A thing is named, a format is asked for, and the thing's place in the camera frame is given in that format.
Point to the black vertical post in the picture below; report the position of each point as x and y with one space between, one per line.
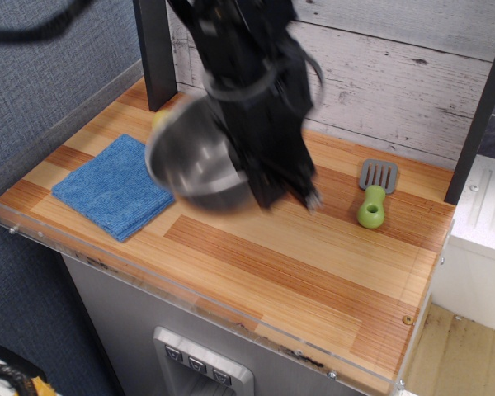
473 140
156 51

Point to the yellow tape object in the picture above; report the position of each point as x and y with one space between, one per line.
35 387

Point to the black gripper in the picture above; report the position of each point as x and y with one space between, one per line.
264 122

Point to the black vertical post left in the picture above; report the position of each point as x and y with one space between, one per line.
156 51

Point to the grey spatula green handle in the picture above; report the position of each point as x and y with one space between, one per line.
377 179

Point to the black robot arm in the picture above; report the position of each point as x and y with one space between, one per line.
239 41

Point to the white side cabinet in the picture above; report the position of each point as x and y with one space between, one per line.
464 279

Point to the black vertical post right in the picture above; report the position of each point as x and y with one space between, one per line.
473 140

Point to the blue folded cloth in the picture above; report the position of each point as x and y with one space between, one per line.
114 190

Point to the stainless steel bowl pan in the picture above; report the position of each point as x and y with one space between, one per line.
192 157

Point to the yellow potato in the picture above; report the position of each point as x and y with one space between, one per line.
159 118

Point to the grey cabinet with buttons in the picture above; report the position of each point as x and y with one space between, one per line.
158 348

